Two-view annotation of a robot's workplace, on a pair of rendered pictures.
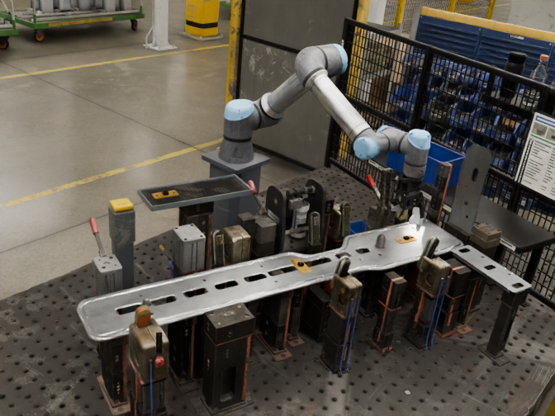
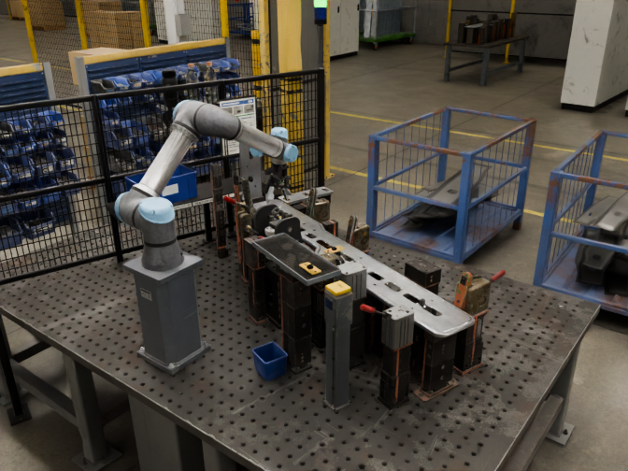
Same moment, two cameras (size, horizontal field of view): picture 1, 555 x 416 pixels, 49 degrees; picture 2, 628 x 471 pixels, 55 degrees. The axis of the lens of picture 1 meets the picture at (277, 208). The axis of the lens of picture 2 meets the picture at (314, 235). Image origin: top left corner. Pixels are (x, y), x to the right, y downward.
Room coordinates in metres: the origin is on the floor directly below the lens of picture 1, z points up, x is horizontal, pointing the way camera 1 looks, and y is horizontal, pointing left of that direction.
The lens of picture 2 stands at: (1.77, 2.16, 2.09)
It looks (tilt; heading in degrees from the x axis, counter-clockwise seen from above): 24 degrees down; 270
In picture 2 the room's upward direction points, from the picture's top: 1 degrees counter-clockwise
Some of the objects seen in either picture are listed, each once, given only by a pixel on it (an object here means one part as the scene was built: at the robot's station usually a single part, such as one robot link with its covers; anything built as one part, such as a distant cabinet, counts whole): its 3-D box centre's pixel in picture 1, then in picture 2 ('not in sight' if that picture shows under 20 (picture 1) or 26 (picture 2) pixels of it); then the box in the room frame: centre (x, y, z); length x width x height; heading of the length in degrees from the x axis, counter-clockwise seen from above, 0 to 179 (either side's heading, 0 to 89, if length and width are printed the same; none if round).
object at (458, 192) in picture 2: not in sight; (450, 185); (0.69, -2.33, 0.47); 1.20 x 0.80 x 0.95; 51
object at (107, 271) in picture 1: (109, 310); (395, 357); (1.50, 0.49, 0.88); 0.11 x 0.10 x 0.36; 34
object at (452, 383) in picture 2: (113, 356); (439, 355); (1.34, 0.43, 0.84); 0.18 x 0.06 x 0.29; 34
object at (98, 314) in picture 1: (296, 269); (338, 251); (1.67, -0.08, 1.00); 1.38 x 0.22 x 0.02; 124
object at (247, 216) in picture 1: (242, 264); not in sight; (1.82, 0.10, 0.90); 0.05 x 0.05 x 0.40; 34
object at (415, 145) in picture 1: (416, 147); (278, 141); (1.93, -0.45, 1.37); 0.09 x 0.08 x 0.11; 48
